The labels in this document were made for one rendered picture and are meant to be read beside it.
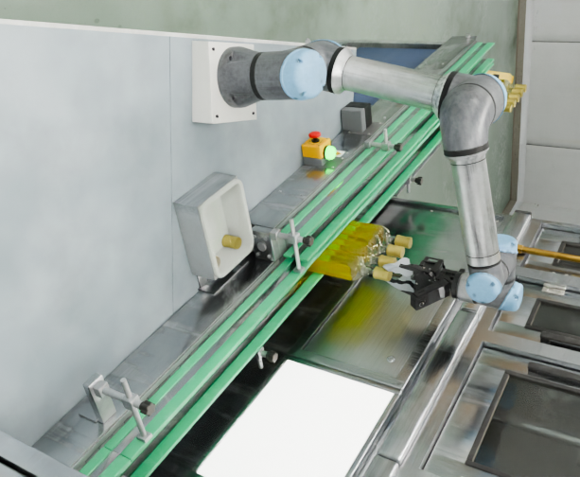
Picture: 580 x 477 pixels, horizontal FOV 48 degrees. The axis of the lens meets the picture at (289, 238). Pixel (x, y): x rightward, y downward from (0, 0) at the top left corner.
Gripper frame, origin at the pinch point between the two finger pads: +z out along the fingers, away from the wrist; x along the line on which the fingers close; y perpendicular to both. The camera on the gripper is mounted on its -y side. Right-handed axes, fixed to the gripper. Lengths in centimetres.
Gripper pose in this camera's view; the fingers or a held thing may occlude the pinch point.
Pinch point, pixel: (387, 274)
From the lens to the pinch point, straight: 180.8
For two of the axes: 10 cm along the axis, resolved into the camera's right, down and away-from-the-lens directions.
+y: 5.1, -5.3, 6.8
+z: -8.5, -1.7, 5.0
